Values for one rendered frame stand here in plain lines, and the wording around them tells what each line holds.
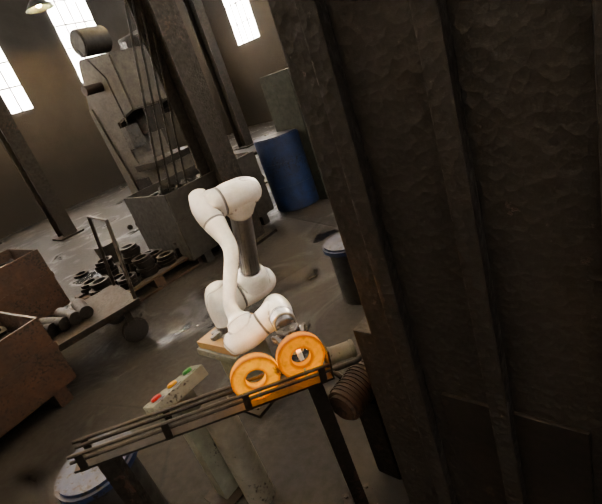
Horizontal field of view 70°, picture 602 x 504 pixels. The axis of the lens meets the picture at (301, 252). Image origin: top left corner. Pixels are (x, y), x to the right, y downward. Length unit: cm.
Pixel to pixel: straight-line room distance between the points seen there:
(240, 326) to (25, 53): 1262
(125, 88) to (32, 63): 743
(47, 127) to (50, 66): 160
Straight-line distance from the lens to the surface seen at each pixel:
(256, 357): 135
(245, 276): 224
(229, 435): 175
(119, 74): 657
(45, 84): 1378
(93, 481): 194
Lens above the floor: 153
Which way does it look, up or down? 23 degrees down
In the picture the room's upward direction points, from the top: 20 degrees counter-clockwise
